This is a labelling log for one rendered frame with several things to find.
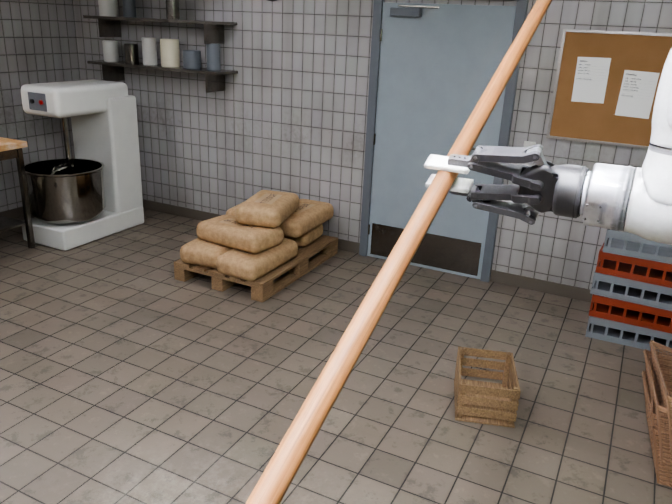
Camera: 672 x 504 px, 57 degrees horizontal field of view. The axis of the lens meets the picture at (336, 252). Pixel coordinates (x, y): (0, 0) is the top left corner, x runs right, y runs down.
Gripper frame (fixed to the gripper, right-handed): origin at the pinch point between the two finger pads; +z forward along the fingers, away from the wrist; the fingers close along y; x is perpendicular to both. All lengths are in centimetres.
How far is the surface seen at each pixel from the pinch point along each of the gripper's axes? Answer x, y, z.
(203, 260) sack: 162, 234, 250
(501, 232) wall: 291, 271, 65
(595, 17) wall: 357, 127, 23
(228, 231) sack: 182, 219, 236
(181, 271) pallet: 157, 246, 272
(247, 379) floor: 73, 217, 150
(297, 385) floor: 81, 221, 123
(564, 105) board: 331, 180, 33
